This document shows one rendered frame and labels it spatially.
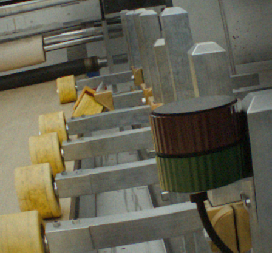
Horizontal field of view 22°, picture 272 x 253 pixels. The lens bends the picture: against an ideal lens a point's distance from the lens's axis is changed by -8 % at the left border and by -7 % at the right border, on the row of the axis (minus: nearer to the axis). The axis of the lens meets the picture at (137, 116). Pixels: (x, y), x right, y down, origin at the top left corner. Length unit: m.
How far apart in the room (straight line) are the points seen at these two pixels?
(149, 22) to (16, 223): 0.76
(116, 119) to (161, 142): 1.05
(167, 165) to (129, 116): 1.05
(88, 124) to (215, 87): 0.82
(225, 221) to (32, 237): 0.20
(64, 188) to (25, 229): 0.26
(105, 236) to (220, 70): 0.22
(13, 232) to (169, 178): 0.34
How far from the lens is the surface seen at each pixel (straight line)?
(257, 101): 0.46
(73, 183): 1.01
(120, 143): 1.25
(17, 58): 3.03
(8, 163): 1.49
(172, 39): 0.94
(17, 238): 0.76
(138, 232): 0.77
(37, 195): 0.99
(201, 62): 0.70
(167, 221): 0.77
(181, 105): 0.46
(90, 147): 1.25
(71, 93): 2.22
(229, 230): 0.71
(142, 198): 2.11
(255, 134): 0.46
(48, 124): 1.48
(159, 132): 0.45
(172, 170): 0.45
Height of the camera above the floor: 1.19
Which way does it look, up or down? 9 degrees down
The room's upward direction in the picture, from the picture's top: 10 degrees counter-clockwise
